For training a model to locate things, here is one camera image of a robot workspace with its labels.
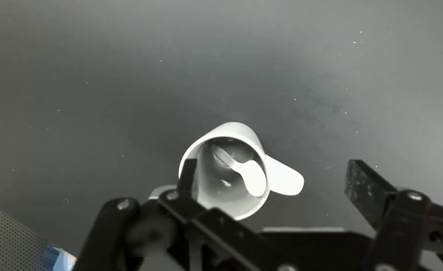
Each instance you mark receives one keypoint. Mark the white ceramic mug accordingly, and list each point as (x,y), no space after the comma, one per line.
(207,188)

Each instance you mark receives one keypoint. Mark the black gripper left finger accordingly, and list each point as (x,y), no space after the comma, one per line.
(196,223)

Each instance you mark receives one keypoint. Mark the blue orange small box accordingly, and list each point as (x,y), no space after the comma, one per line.
(55,259)

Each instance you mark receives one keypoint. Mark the white plastic spoon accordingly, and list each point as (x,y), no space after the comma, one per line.
(240,166)

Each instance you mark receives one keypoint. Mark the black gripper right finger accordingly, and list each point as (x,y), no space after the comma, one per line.
(405,222)

